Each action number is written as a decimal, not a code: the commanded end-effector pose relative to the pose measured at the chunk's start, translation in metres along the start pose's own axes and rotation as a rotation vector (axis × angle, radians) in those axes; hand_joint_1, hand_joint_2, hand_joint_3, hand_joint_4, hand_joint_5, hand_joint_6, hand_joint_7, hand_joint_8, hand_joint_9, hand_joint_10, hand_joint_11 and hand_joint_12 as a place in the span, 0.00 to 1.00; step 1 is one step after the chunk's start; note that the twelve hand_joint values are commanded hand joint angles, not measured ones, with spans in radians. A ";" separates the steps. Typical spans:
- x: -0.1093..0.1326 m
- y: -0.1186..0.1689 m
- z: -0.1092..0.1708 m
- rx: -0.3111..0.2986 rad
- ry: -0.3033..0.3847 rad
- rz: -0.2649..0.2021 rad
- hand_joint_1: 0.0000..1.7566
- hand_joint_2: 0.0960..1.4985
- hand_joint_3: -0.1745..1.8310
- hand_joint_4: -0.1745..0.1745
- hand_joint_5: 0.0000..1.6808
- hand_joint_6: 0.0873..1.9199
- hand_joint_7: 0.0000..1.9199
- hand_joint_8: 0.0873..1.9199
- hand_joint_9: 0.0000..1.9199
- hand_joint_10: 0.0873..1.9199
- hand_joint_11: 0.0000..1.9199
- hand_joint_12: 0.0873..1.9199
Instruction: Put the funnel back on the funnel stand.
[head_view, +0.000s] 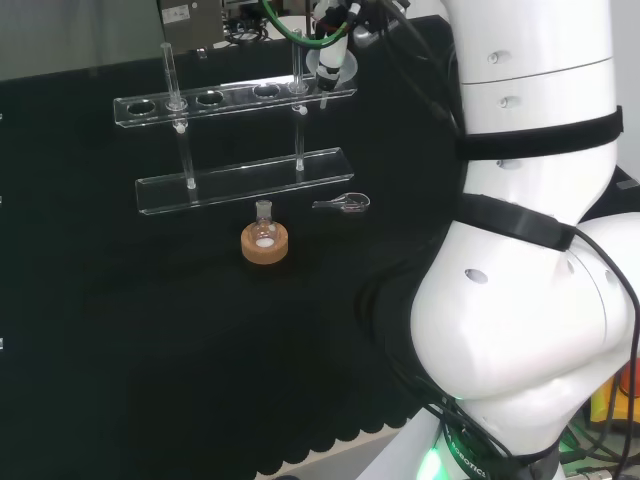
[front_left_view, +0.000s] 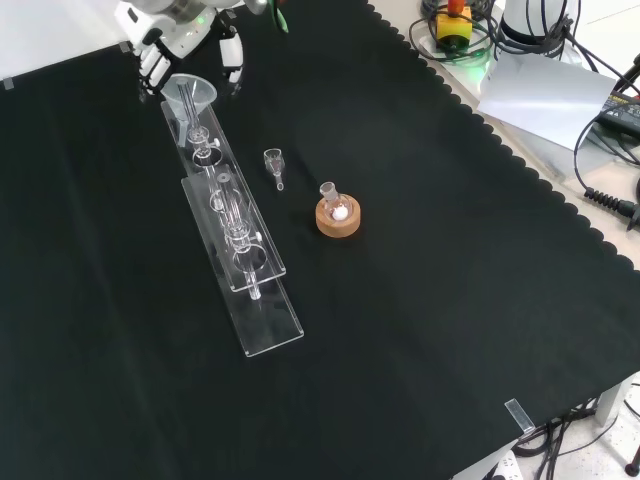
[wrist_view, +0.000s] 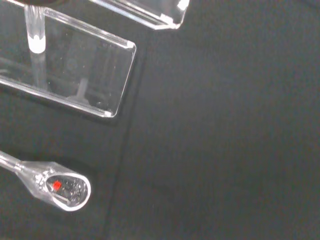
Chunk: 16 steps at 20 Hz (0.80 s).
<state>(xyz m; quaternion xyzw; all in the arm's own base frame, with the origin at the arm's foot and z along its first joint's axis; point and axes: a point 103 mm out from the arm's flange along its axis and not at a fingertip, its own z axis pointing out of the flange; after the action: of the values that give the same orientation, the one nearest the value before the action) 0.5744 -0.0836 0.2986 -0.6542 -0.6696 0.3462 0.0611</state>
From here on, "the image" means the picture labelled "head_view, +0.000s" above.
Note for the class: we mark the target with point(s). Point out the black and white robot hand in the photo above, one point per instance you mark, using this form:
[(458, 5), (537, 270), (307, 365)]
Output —
[(332, 50)]

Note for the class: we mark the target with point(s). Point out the translucent white plastic funnel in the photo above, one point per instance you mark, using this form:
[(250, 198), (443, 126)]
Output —
[(350, 67)]

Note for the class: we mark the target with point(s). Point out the clear glass weighing funnel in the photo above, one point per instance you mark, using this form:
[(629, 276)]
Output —
[(350, 202)]

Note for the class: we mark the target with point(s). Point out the clear acrylic funnel stand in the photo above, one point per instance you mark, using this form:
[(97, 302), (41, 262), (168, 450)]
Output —
[(240, 185)]

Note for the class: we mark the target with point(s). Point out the grey metal box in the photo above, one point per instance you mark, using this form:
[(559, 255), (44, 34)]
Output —
[(190, 22)]

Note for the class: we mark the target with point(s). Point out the round-bottom glass flask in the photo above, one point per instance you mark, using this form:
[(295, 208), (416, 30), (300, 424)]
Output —
[(263, 235)]

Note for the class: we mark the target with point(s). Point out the black bench cloth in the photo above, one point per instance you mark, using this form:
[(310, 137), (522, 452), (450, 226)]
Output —
[(150, 325)]

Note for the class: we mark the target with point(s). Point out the yellow stop button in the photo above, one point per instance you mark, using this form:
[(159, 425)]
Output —
[(602, 405)]

